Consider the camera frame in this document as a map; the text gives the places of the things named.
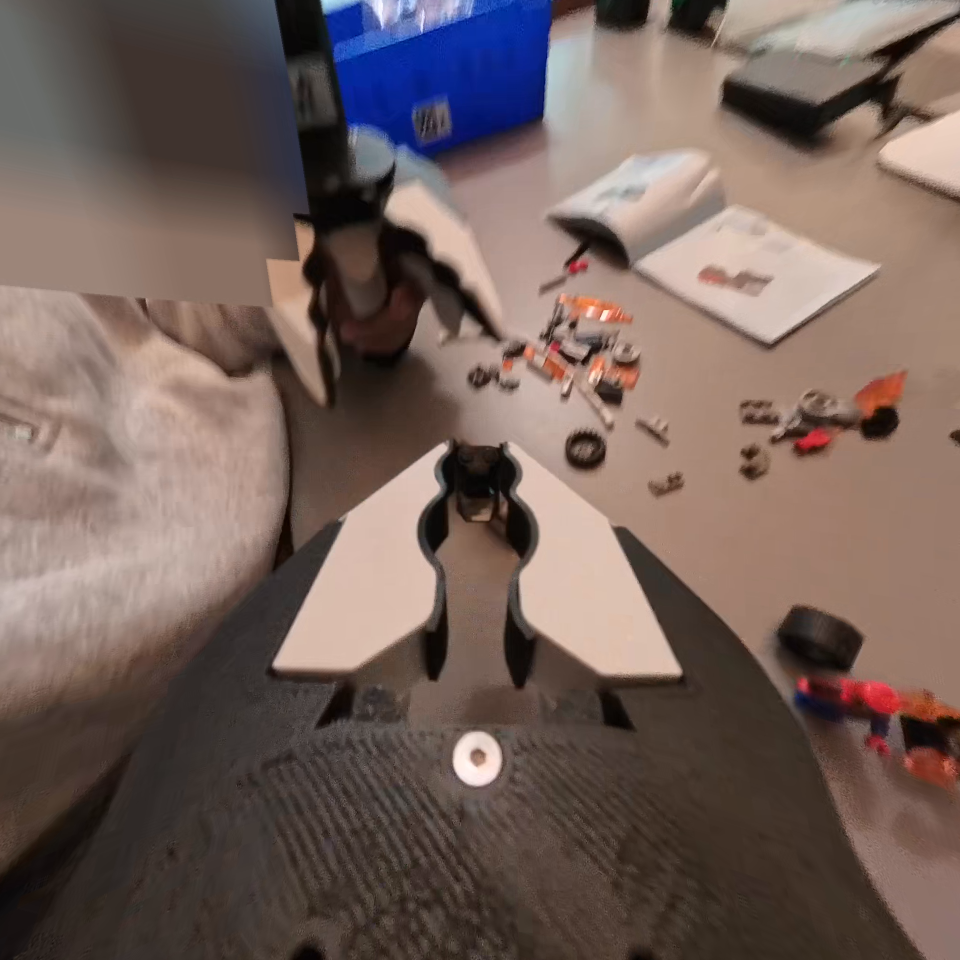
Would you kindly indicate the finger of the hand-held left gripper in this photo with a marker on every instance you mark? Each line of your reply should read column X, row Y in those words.
column 307, row 352
column 450, row 255

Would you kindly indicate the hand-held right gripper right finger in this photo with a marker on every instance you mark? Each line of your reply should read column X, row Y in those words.
column 592, row 592

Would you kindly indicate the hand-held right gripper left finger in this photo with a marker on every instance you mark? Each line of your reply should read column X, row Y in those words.
column 360, row 592

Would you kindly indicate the black lego brick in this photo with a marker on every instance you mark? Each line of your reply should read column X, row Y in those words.
column 480, row 465

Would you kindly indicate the lego instruction booklet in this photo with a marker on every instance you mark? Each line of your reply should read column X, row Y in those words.
column 787, row 285

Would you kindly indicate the red tipped lego bar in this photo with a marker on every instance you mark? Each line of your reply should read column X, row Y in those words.
column 574, row 266

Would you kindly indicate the thin black lego tire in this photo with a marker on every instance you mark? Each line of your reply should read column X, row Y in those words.
column 571, row 448

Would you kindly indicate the pile of loose lego pieces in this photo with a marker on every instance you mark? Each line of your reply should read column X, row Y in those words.
column 570, row 352

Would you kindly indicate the wide black lego wheel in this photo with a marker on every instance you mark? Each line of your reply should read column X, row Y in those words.
column 817, row 637

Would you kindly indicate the dark grey lego plate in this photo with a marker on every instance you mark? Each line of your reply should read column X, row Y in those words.
column 759, row 411

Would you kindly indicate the red lego connector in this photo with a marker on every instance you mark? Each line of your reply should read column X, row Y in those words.
column 814, row 442

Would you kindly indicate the red blue lego minifigure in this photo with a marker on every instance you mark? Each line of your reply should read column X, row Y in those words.
column 862, row 697

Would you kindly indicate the grey lego wheel disc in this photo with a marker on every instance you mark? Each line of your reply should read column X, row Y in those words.
column 825, row 409

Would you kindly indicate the black lego clip piece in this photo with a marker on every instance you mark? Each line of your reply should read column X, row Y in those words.
column 879, row 425

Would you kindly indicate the flame head lego minifigure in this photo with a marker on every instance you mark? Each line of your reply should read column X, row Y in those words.
column 930, row 742

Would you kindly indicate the person's left hand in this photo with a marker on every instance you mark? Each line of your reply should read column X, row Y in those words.
column 390, row 330

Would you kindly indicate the clear plastic bag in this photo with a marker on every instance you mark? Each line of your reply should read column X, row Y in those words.
column 420, row 15

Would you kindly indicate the blue plastic bin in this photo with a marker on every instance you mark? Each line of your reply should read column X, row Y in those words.
column 487, row 75

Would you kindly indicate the white paper bag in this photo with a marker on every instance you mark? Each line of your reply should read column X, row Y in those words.
column 660, row 202

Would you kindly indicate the orange transparent flame piece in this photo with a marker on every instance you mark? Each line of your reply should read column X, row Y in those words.
column 881, row 394

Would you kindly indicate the black power bank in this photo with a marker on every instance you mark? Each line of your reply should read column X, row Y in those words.
column 802, row 86

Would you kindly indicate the white flat object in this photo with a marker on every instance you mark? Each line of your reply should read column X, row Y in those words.
column 825, row 34

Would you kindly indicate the white tablet stand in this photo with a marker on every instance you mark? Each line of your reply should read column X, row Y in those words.
column 930, row 154

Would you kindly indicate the white lego bracket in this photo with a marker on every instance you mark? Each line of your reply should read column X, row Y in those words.
column 652, row 429

